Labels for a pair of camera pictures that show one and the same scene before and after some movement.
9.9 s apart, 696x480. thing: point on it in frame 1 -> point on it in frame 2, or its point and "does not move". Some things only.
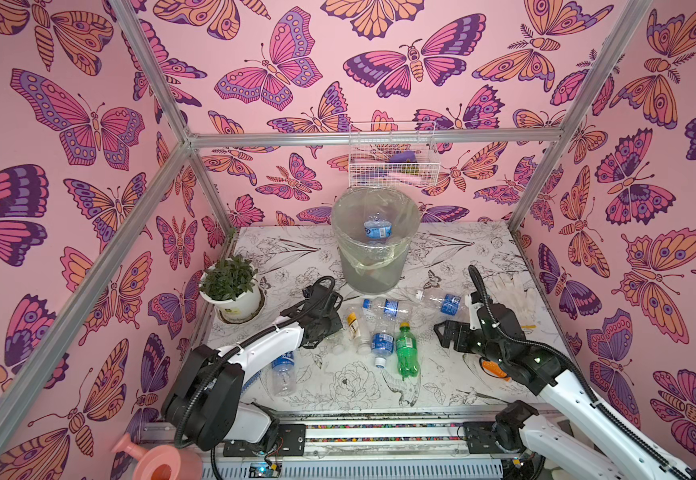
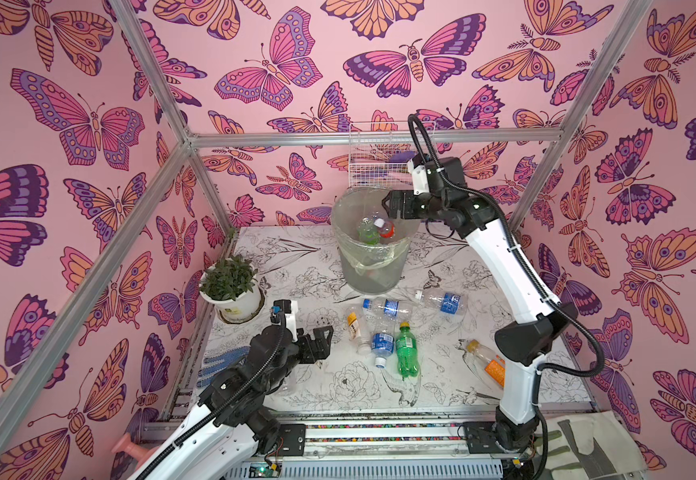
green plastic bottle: (407, 352) does not move
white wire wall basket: (397, 153) does not move
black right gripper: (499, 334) -> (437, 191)
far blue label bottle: (390, 309) does not move
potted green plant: (232, 286) does not move
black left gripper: (335, 323) -> (320, 349)
